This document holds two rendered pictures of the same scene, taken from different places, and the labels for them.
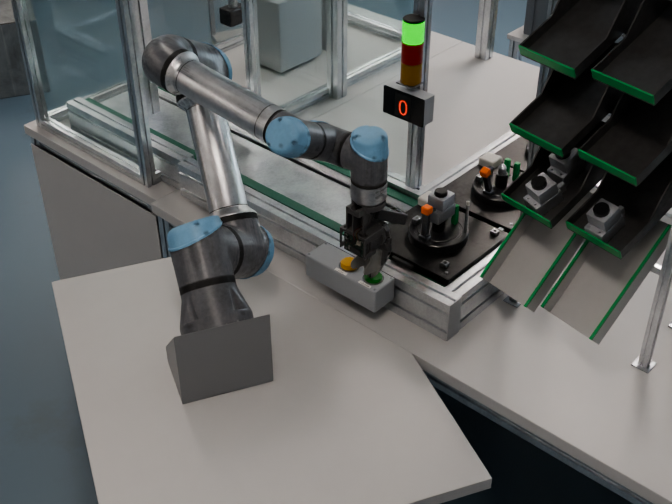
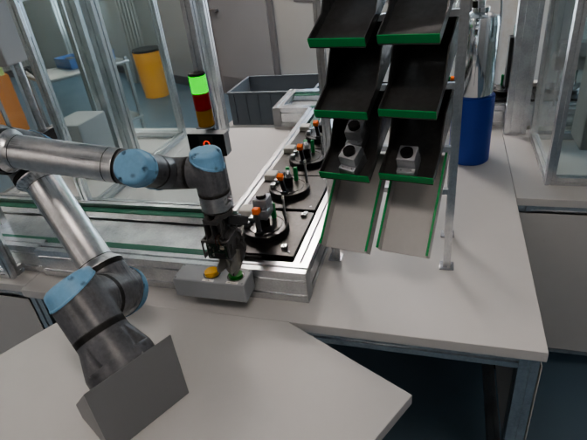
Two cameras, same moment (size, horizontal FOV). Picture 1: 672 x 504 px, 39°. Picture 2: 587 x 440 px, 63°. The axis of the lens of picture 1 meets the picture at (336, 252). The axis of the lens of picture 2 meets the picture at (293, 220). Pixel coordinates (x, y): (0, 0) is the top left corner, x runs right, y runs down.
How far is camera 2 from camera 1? 85 cm
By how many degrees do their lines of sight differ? 20
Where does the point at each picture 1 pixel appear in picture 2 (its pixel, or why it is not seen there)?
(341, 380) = (246, 367)
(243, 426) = not seen: outside the picture
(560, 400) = (414, 312)
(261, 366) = (176, 384)
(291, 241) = (154, 275)
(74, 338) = not seen: outside the picture
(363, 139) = (202, 154)
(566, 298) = (389, 235)
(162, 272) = (49, 340)
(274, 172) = (118, 232)
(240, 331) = (148, 360)
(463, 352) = (325, 305)
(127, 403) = not seen: outside the picture
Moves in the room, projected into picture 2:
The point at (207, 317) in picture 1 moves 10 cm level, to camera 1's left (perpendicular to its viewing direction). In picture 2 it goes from (112, 360) to (58, 381)
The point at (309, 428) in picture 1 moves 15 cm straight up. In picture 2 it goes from (241, 422) to (229, 373)
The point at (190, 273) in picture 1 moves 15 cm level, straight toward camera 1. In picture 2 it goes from (79, 326) to (103, 369)
